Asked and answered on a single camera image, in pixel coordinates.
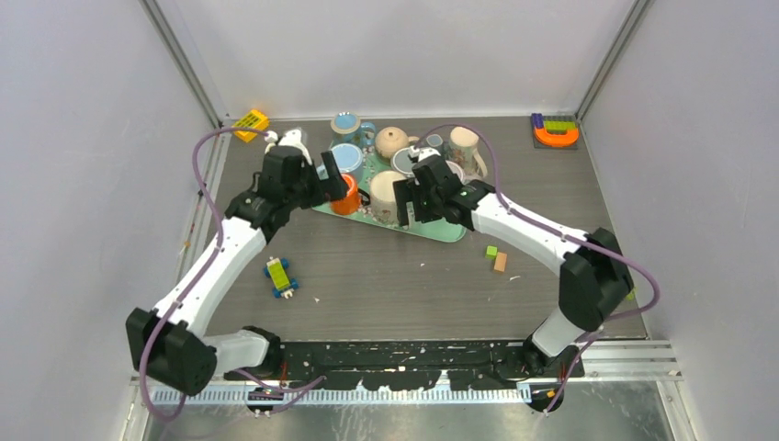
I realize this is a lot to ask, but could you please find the green cube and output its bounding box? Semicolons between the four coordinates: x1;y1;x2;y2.
485;245;498;259

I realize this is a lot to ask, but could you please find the small blue-grey cup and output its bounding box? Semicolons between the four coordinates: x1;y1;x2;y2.
424;134;444;154

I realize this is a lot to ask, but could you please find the yellow toy block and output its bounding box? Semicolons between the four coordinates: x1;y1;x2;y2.
232;108;270;142

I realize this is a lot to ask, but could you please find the wooden block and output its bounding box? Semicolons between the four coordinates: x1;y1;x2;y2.
492;252;507;273

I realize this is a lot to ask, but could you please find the light blue mug on tray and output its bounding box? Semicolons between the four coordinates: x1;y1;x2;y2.
330;142;365;181

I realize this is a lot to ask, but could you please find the beige teapot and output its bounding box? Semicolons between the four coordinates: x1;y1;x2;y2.
374;127;420;162

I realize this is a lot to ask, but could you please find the tall floral mug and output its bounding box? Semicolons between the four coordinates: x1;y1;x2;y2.
449;126;489;178

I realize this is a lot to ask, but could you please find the orange mug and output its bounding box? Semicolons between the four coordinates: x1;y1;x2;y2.
330;174;371;216

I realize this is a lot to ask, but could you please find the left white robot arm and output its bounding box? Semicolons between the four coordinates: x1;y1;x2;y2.
126;128;347;396

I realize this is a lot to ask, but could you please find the green floral tray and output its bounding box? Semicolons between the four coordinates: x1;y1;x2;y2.
315;143;466;243

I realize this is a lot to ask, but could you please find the toy brick car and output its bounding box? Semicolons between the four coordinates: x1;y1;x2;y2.
264;257;299;299

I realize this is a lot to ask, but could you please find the blue mug behind tray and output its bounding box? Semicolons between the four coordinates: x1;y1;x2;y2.
330;112;377;149

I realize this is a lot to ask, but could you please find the cream floral mug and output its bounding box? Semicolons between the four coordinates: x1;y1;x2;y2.
369;170;406;225

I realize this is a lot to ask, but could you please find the grey mug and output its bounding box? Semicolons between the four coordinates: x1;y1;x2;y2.
390;147;419;177

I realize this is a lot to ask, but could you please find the lilac mug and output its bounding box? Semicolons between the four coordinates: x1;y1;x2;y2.
446;161;465;182

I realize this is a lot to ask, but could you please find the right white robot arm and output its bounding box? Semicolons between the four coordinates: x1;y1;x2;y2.
393;148;634;378

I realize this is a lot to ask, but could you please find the orange and green toy stack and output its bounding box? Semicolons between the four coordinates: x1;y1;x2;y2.
531;113;581;150

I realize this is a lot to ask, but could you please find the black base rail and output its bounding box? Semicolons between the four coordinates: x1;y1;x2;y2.
247;340;584;391

